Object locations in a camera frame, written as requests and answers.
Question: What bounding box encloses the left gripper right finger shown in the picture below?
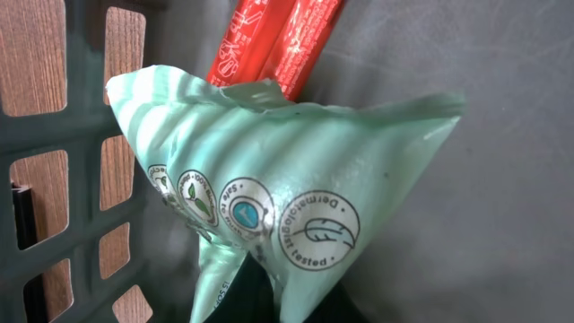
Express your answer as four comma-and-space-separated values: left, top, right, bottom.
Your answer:
309, 283, 369, 323

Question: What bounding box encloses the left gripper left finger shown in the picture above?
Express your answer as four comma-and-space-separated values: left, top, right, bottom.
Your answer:
215, 255, 274, 323

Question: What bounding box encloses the mint green wipes packet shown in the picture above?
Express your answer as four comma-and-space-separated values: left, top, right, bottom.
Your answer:
106, 65, 465, 322

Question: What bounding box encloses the red sachet pack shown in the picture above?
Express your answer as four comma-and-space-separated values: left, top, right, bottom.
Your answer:
207, 0, 345, 100

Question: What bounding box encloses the grey plastic mesh basket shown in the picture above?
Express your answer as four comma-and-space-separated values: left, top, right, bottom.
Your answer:
1, 1, 573, 322

